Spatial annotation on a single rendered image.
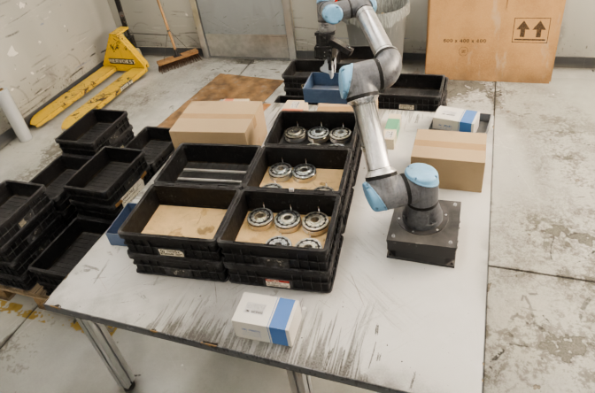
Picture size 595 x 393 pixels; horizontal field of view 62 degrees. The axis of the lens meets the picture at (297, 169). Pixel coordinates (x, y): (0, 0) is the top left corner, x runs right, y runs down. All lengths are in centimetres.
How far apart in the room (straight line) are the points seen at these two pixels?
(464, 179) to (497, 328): 81
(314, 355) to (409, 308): 36
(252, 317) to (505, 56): 346
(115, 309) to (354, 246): 94
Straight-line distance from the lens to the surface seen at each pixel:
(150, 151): 343
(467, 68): 460
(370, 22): 199
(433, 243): 186
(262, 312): 171
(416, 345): 171
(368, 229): 205
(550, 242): 312
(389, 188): 175
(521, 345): 263
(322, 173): 213
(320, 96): 216
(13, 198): 330
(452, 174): 220
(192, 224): 203
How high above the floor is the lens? 213
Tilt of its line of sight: 37 degrees down
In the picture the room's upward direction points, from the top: 9 degrees counter-clockwise
